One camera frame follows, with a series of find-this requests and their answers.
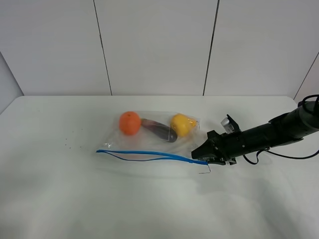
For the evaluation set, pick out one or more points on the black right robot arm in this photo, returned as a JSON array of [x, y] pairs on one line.
[[285, 129]]

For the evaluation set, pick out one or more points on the orange fruit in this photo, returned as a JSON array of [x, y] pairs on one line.
[[129, 123]]

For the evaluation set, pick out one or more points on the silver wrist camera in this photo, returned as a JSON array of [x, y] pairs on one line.
[[230, 125]]

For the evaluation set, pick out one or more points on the purple eggplant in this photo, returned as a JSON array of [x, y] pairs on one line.
[[162, 131]]

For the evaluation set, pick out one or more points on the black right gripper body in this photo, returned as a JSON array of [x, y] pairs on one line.
[[228, 145]]

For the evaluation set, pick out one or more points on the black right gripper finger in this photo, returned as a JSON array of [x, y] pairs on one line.
[[218, 161], [207, 150]]

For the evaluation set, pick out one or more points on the yellow pear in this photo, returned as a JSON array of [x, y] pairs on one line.
[[182, 124]]

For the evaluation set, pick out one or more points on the clear plastic zip bag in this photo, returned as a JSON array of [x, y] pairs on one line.
[[146, 146]]

